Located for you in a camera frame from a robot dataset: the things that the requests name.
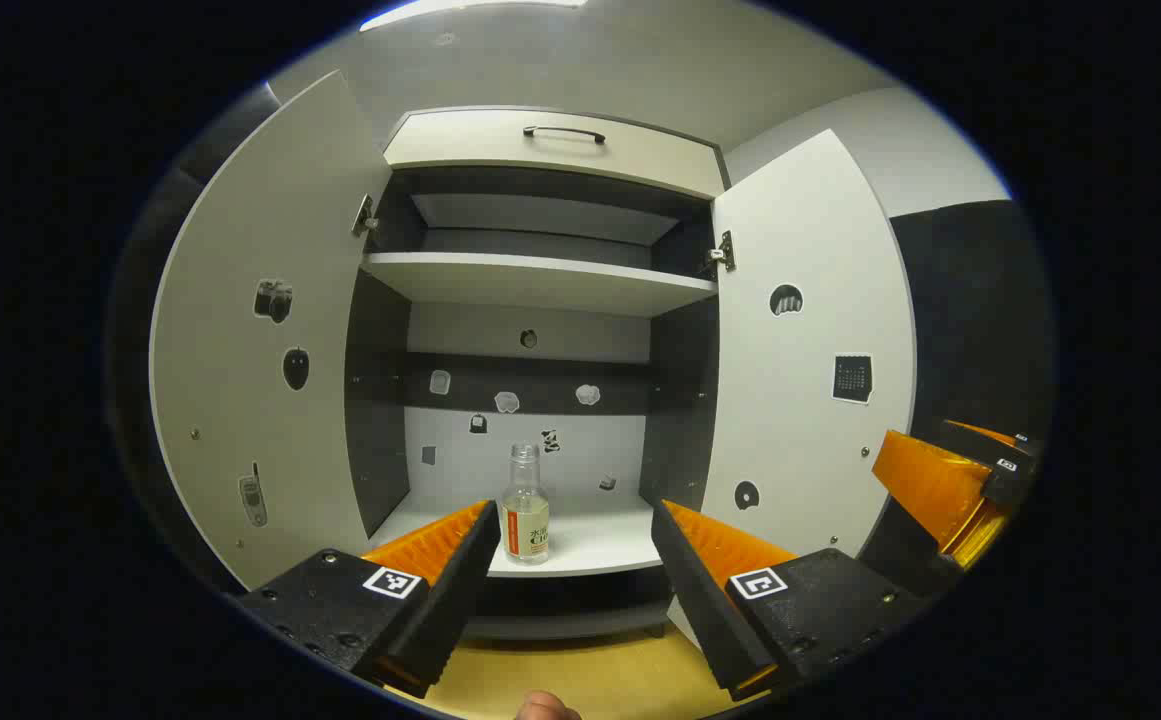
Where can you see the white cabinet door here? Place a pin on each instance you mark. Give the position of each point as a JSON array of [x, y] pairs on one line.
[[800, 230], [240, 250]]

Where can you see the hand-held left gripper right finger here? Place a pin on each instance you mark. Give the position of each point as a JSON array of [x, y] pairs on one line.
[[695, 590]]

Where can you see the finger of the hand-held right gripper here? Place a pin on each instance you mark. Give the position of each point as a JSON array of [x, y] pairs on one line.
[[990, 436], [930, 480]]

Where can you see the white drawer front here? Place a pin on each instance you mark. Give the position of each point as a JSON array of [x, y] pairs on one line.
[[460, 150]]

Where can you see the white cabinet shelf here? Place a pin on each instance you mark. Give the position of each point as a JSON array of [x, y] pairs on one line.
[[530, 280]]

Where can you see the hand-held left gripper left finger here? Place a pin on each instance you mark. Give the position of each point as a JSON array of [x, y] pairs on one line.
[[460, 590]]

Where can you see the metal door hinge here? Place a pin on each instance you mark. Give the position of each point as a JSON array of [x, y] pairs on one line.
[[722, 252], [365, 215]]

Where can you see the clear glass bottle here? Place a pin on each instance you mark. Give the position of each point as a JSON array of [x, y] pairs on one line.
[[525, 525]]

